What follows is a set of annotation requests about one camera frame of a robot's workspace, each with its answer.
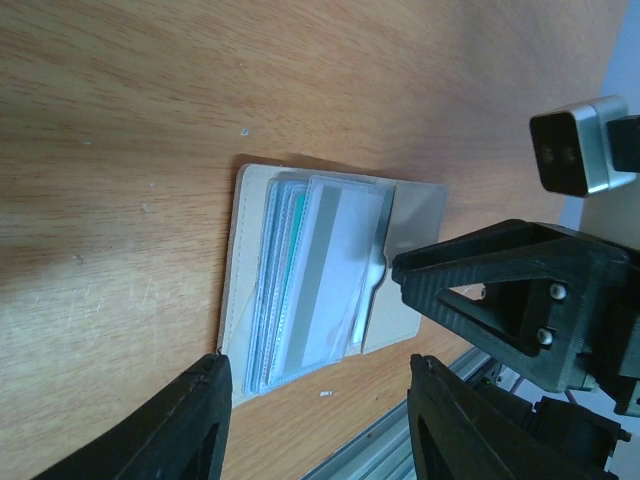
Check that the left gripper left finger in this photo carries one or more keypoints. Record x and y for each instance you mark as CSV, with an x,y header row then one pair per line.
x,y
180,433

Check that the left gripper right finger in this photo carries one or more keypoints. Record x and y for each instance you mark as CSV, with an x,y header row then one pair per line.
x,y
458,433

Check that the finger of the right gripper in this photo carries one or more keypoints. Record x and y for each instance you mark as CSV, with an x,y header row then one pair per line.
x,y
505,289

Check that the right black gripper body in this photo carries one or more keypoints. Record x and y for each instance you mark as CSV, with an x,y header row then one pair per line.
x,y
604,305

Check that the beige card holder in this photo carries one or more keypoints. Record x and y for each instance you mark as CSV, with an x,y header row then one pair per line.
x,y
259,230

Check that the grey striped card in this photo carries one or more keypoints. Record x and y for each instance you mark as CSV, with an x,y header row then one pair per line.
x,y
338,263

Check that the teal card in holder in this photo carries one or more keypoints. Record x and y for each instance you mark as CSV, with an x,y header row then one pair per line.
x,y
299,198

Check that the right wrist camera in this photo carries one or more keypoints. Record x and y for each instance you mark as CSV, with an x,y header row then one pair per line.
x,y
586,148

